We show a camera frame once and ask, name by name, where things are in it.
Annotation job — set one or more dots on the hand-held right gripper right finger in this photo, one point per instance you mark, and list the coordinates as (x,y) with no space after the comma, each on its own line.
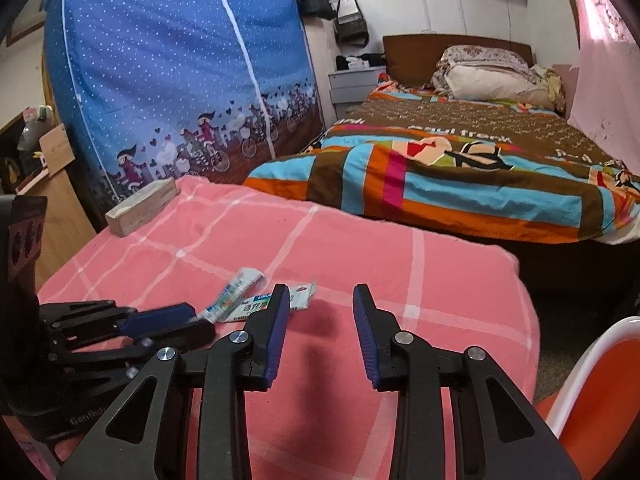
(365,340)

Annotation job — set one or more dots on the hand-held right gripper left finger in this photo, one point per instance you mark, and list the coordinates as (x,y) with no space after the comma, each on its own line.
(277,340)

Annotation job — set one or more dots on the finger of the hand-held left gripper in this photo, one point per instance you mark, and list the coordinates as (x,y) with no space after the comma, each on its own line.
(160,317)
(185,337)

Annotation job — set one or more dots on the white green paper packet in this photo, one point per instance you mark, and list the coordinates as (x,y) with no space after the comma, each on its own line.
(303,296)

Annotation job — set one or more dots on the white toothpaste tube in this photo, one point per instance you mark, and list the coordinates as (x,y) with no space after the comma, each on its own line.
(235,290)

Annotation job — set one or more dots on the orange bin with white rim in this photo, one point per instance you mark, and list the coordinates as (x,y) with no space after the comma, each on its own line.
(600,400)

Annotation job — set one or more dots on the pink checked cloth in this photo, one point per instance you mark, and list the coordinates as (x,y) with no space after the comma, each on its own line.
(325,250)

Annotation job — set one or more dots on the wooden block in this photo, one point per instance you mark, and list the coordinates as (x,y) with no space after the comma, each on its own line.
(140,207)

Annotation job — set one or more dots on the wooden cabinet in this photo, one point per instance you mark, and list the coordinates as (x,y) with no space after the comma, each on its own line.
(60,220)

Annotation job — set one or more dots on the colourful patchwork blanket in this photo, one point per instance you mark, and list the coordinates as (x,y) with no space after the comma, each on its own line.
(450,185)

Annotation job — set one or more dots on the grey nightstand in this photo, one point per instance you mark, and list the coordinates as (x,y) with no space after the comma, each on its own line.
(352,87)

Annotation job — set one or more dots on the blue dotted fabric wardrobe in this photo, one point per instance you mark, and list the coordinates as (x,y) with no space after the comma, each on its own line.
(160,60)

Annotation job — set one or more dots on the white tall cabinet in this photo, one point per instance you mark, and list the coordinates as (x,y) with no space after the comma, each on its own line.
(316,65)

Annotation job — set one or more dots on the dark clothes on nightstand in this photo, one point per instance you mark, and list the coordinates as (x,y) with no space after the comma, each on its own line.
(357,61)

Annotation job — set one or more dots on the cream pillow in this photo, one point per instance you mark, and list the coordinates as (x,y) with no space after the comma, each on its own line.
(495,86)

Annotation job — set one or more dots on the brown wooden headboard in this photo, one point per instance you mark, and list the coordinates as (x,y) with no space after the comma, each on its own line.
(410,55)

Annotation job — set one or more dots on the floral folded quilt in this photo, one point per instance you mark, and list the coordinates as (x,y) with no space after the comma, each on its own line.
(480,55)

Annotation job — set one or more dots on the hanging black bags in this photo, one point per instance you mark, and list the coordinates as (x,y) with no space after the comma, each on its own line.
(351,22)

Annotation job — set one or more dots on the pink curtain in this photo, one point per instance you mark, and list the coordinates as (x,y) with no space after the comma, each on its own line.
(605,60)

